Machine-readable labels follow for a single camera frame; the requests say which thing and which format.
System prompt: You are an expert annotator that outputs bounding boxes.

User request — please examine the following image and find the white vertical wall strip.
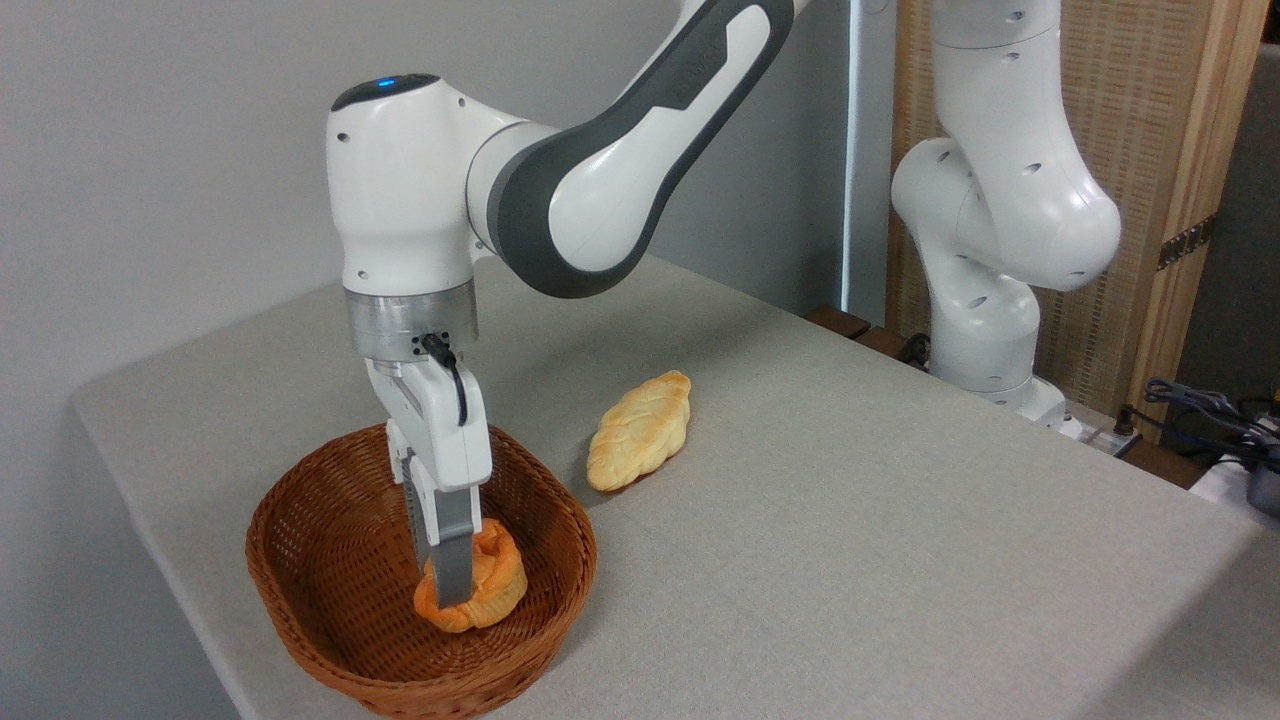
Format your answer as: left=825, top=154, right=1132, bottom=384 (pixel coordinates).
left=841, top=0, right=863, bottom=313

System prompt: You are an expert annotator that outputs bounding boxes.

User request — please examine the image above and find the brown wicker basket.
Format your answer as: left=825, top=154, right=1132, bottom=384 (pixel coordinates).
left=246, top=423, right=598, bottom=720

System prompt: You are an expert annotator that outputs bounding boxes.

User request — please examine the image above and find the dark wooden base board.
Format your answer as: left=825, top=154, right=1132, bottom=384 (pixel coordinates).
left=805, top=305, right=933, bottom=369

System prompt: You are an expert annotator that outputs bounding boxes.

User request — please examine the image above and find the wooden rattan folding screen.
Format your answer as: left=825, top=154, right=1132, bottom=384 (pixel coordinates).
left=885, top=0, right=1271, bottom=423

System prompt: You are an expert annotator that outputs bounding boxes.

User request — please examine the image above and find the black metal screen hinge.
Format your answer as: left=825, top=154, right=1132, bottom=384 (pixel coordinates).
left=1157, top=214, right=1220, bottom=272

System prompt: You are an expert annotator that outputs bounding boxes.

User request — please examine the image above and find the long braided bread loaf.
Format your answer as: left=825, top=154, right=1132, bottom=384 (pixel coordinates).
left=586, top=371, right=693, bottom=492

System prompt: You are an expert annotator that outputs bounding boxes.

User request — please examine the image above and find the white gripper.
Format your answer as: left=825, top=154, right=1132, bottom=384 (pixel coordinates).
left=364, top=355, right=494, bottom=609

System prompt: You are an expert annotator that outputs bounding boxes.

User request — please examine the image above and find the bundle of dark cables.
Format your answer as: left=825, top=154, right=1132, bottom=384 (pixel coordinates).
left=1143, top=377, right=1280, bottom=453

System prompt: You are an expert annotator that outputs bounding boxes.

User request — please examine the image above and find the white power strip with plug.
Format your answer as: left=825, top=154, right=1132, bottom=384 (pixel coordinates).
left=1062, top=403, right=1143, bottom=458

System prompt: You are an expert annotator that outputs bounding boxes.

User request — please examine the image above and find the round orange bread roll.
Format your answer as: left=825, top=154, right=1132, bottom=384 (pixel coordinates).
left=413, top=517, right=529, bottom=634

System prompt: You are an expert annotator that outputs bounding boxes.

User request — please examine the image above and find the dark grey round container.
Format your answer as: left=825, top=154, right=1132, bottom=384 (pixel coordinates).
left=1244, top=458, right=1280, bottom=519

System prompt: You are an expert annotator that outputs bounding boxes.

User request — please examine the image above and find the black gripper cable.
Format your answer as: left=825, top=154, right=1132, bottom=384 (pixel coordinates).
left=421, top=334, right=469, bottom=428

